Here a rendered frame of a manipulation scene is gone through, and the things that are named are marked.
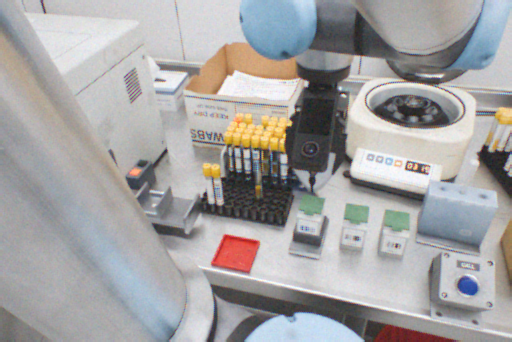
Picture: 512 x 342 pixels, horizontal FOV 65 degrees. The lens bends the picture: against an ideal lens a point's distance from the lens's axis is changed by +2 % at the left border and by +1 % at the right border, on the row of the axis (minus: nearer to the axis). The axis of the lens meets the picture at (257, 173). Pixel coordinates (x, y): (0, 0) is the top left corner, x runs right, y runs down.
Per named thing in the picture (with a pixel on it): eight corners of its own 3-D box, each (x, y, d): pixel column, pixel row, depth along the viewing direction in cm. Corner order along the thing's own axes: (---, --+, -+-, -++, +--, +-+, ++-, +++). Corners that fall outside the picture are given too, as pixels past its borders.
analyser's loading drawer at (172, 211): (88, 214, 76) (79, 194, 73) (107, 192, 81) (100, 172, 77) (188, 234, 71) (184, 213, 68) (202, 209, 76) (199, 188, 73)
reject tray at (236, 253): (211, 265, 68) (210, 262, 67) (224, 236, 73) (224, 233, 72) (249, 273, 66) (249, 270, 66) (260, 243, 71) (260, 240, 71)
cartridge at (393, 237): (377, 255, 68) (384, 228, 64) (378, 235, 72) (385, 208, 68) (402, 260, 67) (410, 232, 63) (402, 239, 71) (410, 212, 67)
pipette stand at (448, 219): (414, 242, 70) (428, 199, 64) (417, 215, 75) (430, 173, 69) (478, 257, 67) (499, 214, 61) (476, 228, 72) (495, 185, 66)
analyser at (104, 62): (-19, 205, 82) (-109, 64, 63) (67, 133, 102) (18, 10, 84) (117, 232, 75) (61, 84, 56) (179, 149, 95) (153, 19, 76)
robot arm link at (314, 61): (353, 42, 46) (284, 37, 48) (348, 79, 49) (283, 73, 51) (360, 20, 51) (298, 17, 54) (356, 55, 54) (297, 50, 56)
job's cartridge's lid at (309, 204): (296, 214, 66) (297, 211, 66) (303, 195, 70) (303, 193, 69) (320, 219, 65) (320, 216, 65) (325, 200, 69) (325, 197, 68)
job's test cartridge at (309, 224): (295, 239, 70) (296, 213, 66) (301, 220, 73) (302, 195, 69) (318, 244, 69) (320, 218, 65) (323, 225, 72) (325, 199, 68)
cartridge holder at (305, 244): (288, 253, 69) (288, 239, 67) (300, 217, 76) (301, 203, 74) (319, 260, 68) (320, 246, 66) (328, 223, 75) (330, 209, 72)
